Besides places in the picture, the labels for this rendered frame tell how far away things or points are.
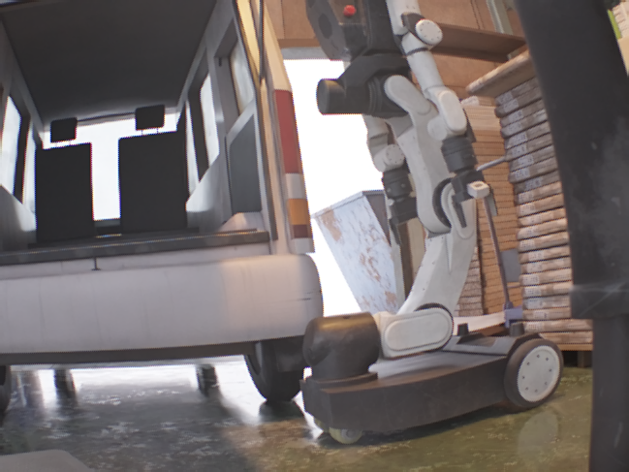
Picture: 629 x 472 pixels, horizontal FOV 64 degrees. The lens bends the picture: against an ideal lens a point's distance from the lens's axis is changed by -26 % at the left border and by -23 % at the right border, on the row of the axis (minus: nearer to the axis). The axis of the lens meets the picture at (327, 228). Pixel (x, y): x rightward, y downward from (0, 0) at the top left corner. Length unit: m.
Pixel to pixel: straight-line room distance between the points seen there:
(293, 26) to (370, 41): 2.74
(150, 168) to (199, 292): 2.12
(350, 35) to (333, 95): 0.20
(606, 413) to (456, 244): 1.53
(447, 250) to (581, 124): 1.55
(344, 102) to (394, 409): 0.82
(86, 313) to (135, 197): 2.11
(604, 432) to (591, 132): 0.10
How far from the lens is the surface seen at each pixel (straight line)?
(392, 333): 1.61
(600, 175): 0.19
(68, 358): 2.03
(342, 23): 1.75
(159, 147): 3.88
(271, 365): 2.18
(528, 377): 1.64
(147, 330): 1.79
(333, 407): 1.53
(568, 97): 0.20
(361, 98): 1.73
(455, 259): 1.73
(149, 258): 1.97
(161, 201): 3.83
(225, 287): 1.82
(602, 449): 0.21
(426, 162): 1.75
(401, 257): 4.26
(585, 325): 2.03
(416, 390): 1.52
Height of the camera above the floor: 0.43
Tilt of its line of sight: 5 degrees up
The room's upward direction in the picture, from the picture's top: 7 degrees counter-clockwise
